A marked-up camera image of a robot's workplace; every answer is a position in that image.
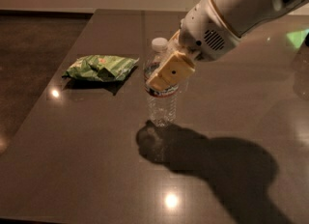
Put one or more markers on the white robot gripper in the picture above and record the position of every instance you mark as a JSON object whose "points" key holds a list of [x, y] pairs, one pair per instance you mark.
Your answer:
{"points": [[208, 30]]}

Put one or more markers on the clear plastic water bottle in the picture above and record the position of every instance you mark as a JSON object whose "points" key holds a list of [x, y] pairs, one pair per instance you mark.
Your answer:
{"points": [[162, 106]]}

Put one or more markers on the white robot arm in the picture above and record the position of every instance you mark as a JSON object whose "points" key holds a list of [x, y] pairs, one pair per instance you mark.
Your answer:
{"points": [[244, 16]]}

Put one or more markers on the green chip bag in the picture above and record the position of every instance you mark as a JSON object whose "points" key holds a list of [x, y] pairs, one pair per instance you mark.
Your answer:
{"points": [[100, 68]]}

